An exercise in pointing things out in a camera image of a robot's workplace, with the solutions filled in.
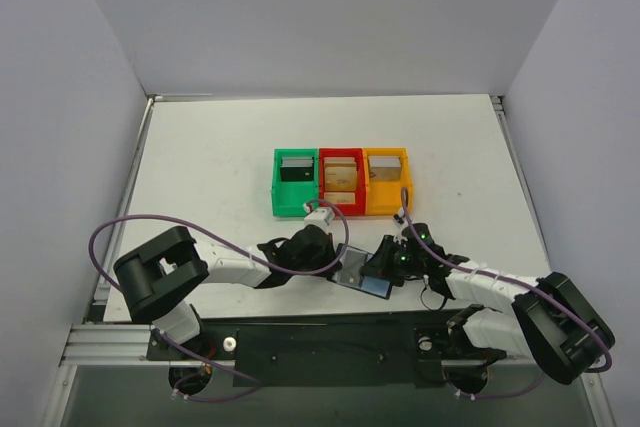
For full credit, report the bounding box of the purple cable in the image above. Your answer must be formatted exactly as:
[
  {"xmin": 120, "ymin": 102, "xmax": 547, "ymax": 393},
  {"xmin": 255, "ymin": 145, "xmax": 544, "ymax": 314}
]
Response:
[
  {"xmin": 87, "ymin": 198, "xmax": 350, "ymax": 403},
  {"xmin": 399, "ymin": 186, "xmax": 615, "ymax": 401}
]

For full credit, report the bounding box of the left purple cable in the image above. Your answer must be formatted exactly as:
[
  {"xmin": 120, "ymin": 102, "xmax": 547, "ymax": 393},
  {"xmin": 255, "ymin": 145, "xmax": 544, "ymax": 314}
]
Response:
[{"xmin": 87, "ymin": 198, "xmax": 350, "ymax": 403}]

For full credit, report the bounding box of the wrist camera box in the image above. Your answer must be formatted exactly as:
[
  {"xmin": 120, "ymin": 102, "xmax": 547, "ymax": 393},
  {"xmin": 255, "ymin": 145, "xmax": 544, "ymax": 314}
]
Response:
[
  {"xmin": 393, "ymin": 213, "xmax": 407, "ymax": 243},
  {"xmin": 304, "ymin": 207, "xmax": 335, "ymax": 233}
]

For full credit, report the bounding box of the black card stack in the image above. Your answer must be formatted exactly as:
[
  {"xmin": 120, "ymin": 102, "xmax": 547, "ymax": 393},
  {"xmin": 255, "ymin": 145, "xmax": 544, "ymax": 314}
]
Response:
[{"xmin": 279, "ymin": 156, "xmax": 315, "ymax": 182}]

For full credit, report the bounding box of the green plastic bin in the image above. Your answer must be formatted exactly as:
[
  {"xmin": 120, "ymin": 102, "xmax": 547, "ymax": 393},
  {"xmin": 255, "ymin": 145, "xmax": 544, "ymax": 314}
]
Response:
[{"xmin": 271, "ymin": 148, "xmax": 319, "ymax": 217}]

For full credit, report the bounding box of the black leather card holder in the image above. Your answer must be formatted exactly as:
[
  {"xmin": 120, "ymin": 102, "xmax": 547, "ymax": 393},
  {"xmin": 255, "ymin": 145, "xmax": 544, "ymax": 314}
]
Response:
[{"xmin": 327, "ymin": 246, "xmax": 392, "ymax": 300}]

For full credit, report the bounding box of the dark grey credit card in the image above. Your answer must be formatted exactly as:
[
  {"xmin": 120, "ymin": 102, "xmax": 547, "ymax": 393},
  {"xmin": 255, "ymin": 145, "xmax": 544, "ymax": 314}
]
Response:
[{"xmin": 332, "ymin": 246, "xmax": 372, "ymax": 289}]

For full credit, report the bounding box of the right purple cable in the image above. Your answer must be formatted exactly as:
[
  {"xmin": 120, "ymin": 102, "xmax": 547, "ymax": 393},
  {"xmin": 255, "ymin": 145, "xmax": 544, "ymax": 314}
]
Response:
[{"xmin": 399, "ymin": 186, "xmax": 615, "ymax": 401}]

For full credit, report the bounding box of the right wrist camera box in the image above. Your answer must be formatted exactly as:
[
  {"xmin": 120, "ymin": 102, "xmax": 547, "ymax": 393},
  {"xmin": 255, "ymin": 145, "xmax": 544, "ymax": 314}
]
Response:
[{"xmin": 393, "ymin": 213, "xmax": 407, "ymax": 243}]

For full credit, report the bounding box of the aluminium frame rail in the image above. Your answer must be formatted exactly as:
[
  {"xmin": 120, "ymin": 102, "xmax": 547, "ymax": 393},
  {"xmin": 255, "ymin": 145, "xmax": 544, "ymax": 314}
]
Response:
[{"xmin": 60, "ymin": 95, "xmax": 163, "ymax": 367}]

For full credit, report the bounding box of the blue credit card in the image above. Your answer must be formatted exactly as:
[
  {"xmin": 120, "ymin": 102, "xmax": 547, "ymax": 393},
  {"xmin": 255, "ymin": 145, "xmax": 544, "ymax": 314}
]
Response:
[{"xmin": 360, "ymin": 276, "xmax": 392, "ymax": 299}]

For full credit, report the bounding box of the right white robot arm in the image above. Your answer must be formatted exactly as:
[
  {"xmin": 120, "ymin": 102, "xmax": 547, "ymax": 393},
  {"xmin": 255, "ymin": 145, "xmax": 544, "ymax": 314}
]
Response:
[{"xmin": 361, "ymin": 223, "xmax": 615, "ymax": 385}]

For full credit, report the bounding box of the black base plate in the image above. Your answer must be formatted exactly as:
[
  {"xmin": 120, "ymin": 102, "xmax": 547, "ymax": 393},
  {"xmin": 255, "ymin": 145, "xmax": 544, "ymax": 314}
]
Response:
[{"xmin": 144, "ymin": 309, "xmax": 509, "ymax": 391}]

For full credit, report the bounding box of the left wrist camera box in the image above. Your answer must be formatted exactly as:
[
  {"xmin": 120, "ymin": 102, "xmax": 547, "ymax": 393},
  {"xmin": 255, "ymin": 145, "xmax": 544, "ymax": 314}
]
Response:
[{"xmin": 304, "ymin": 207, "xmax": 335, "ymax": 233}]

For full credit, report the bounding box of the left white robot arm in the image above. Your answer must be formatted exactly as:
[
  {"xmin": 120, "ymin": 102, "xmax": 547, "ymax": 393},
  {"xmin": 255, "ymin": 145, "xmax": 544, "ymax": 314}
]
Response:
[{"xmin": 114, "ymin": 225, "xmax": 344, "ymax": 345}]

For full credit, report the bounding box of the orange plastic bin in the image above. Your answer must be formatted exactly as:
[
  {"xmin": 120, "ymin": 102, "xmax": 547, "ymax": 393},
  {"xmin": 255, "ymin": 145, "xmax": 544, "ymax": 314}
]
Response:
[{"xmin": 362, "ymin": 147, "xmax": 413, "ymax": 216}]

